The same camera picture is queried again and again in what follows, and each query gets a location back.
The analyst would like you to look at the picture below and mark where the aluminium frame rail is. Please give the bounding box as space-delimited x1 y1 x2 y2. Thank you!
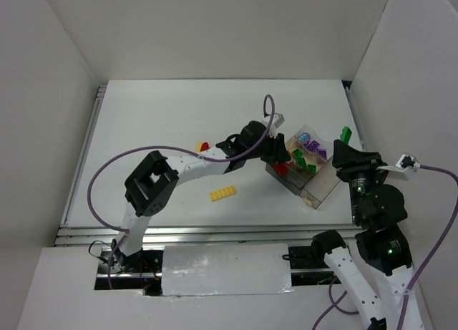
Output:
54 224 360 247

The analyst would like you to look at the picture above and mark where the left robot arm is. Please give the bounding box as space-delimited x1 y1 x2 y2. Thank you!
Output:
112 113 291 271

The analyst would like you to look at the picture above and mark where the purple round lego piece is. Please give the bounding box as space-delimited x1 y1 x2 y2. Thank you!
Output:
298 132 311 145

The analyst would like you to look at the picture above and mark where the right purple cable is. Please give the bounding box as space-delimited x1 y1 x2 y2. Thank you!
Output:
311 163 458 330

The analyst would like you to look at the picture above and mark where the purple arch lego piece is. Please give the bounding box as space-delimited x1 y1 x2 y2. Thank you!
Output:
306 140 320 152

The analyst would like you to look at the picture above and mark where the green lego half of block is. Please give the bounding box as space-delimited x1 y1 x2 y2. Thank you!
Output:
293 149 303 159

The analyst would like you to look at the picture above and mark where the clear compartment container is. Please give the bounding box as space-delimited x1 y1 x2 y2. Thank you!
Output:
265 125 339 209

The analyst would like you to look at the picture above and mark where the foil covered panel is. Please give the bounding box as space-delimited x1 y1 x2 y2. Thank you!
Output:
161 243 293 296

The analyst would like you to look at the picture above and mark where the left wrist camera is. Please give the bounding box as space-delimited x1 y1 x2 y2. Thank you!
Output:
263 112 285 131

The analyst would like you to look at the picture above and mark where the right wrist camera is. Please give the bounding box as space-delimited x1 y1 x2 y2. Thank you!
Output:
392 153 421 174

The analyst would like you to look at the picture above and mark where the green lego plate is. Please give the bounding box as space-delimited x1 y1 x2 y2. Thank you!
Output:
339 126 353 145

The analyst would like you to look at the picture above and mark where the green square lego brick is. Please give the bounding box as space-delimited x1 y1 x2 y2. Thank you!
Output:
296 157 307 169

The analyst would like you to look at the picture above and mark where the red studded lego brick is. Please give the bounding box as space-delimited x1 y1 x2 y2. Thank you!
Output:
200 142 210 152

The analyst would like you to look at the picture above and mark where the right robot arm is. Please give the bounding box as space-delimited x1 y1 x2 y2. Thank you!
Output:
311 140 424 329

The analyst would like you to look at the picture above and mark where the yellow small lego brick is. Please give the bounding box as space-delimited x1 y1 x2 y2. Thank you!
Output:
195 141 203 152

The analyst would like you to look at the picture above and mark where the yellow long lego plate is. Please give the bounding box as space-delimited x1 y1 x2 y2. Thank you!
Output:
209 185 237 202

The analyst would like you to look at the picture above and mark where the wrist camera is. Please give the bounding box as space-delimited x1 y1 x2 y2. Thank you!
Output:
392 153 421 174
263 112 285 131

